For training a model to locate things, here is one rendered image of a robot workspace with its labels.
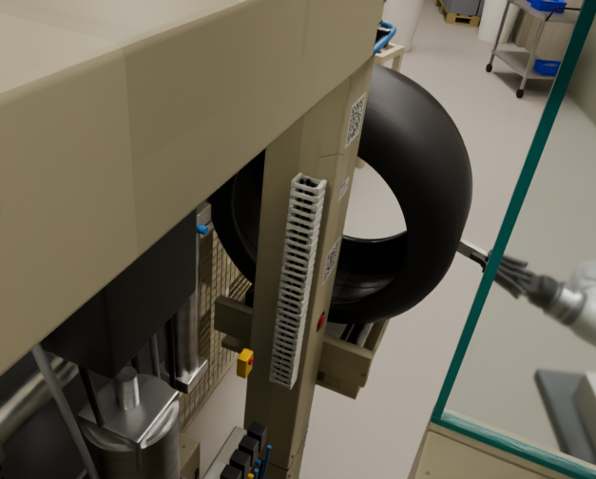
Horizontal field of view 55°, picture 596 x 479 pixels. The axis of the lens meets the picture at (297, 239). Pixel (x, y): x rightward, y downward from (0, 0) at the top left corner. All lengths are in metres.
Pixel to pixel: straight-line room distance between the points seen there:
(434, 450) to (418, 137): 0.61
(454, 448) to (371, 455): 1.56
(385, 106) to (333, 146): 0.25
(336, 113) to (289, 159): 0.12
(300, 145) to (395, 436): 1.66
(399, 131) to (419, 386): 1.66
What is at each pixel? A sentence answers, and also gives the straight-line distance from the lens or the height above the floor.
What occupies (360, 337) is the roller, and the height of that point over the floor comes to 0.92.
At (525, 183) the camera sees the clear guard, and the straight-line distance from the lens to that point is 0.60.
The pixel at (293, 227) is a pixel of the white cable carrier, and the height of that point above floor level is 1.34.
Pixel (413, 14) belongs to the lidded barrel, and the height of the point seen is 0.42.
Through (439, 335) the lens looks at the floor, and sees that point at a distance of 2.89.
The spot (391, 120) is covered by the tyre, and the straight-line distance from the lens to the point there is 1.14.
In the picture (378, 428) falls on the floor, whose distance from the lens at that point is 2.43.
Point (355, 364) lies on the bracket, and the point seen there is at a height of 0.92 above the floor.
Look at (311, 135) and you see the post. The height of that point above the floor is 1.49.
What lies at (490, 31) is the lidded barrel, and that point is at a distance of 8.08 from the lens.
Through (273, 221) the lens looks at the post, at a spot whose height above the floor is 1.31.
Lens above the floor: 1.88
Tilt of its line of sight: 35 degrees down
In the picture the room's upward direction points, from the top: 7 degrees clockwise
